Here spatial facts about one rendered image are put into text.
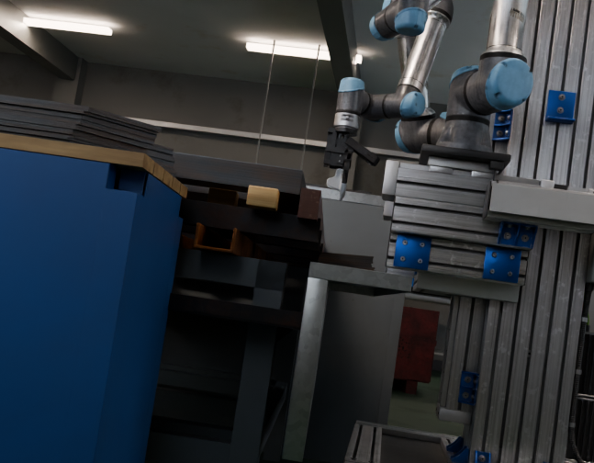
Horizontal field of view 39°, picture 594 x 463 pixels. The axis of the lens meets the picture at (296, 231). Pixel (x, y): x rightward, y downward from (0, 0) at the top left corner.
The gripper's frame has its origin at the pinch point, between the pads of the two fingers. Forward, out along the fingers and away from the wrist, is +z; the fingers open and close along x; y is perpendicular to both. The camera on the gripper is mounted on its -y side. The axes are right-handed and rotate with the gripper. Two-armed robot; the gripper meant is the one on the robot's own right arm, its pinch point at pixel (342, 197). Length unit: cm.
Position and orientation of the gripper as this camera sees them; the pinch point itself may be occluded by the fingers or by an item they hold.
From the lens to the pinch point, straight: 248.7
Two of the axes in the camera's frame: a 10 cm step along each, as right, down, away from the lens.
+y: -9.9, -1.4, 0.5
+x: -0.4, -0.9, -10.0
